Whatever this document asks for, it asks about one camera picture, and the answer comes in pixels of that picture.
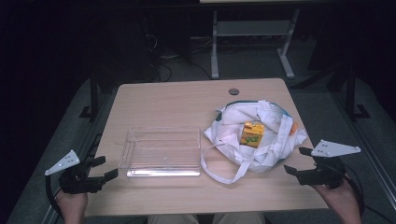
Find floor cables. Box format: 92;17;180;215
144;32;213;82

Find white metal desk frame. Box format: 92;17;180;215
210;8;301;80

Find person's left hand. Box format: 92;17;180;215
55;189;89;224

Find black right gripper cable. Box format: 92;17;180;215
341;172;366;217

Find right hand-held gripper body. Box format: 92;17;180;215
296;139;362;190

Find black metal stand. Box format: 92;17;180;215
78;66;101;122
345;63;372;121

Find clear plastic tray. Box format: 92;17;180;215
119;125;202;178

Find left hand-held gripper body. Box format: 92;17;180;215
45;149;106;195

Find orange juice carton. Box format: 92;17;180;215
239;120;265;148

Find white cloth bag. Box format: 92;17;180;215
200;99;309;185

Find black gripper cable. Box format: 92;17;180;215
44;175;64;217
341;172;366;217

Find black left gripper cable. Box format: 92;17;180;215
44;175;64;217

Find person's right hand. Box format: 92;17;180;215
312;181;362;224

